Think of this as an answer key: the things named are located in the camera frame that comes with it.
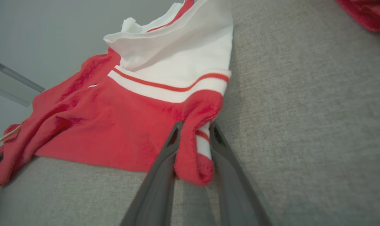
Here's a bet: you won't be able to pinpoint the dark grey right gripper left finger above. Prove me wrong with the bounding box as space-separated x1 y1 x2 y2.
120 121 184 226

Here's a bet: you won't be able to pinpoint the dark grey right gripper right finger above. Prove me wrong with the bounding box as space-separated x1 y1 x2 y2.
209 122 272 226

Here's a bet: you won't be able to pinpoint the red and white striped shirt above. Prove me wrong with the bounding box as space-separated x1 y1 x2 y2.
0 0 234 190

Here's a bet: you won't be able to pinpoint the red shorts with elastic waist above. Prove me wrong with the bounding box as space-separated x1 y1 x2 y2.
336 0 380 34

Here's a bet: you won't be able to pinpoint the grey metal partition post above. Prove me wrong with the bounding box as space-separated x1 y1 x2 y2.
0 56 46 108

